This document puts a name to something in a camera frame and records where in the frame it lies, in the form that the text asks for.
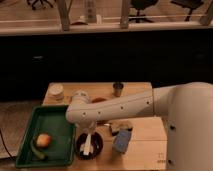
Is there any red yellow apple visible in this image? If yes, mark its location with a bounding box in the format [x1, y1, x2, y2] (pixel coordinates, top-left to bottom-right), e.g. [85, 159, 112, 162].
[36, 134, 52, 148]

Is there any black cable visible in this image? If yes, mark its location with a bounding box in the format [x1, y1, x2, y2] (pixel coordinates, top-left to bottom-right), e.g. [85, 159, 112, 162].
[0, 129, 17, 162]

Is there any metal cup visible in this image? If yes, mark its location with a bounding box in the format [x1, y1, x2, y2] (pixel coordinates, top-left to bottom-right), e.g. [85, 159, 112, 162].
[113, 82, 124, 97]

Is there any green cucumber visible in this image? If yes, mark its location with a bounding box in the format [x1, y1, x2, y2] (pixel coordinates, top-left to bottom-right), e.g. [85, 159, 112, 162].
[30, 140, 46, 160]

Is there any dark purple bowl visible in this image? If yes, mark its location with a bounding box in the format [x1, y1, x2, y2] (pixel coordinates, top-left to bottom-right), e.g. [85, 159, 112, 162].
[75, 131, 104, 160]

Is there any black office chair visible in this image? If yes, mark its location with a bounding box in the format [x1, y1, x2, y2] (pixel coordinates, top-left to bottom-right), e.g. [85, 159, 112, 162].
[171, 0, 204, 21]
[26, 0, 54, 10]
[129, 0, 158, 23]

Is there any white brush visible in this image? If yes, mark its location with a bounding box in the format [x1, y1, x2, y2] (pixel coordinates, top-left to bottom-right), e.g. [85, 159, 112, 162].
[83, 133, 91, 155]

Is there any green plastic tray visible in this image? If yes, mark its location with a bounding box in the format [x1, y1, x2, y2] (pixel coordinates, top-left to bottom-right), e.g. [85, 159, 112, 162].
[15, 105, 75, 168]

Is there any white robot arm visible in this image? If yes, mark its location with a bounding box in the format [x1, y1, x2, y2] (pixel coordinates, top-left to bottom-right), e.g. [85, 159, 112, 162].
[66, 82, 213, 171]

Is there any wooden table leg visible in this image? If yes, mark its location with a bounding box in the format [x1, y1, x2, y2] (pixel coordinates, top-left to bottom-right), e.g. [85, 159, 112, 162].
[57, 0, 70, 31]
[120, 0, 131, 29]

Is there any blue sponge block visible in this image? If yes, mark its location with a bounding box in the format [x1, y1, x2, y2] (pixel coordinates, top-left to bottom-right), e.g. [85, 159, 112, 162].
[113, 129, 132, 154]

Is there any black office chair right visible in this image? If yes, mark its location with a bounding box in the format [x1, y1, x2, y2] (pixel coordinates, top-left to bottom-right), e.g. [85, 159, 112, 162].
[171, 0, 204, 21]

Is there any black office chair left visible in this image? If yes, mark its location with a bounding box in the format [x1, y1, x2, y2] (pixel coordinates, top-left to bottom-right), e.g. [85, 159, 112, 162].
[26, 0, 54, 10]

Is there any wooden table leg right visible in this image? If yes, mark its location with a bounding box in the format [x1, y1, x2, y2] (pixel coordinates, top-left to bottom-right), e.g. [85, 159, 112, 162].
[120, 0, 131, 29]

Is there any white round container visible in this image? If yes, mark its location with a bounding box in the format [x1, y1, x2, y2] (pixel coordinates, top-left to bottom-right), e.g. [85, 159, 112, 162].
[49, 84, 64, 100]

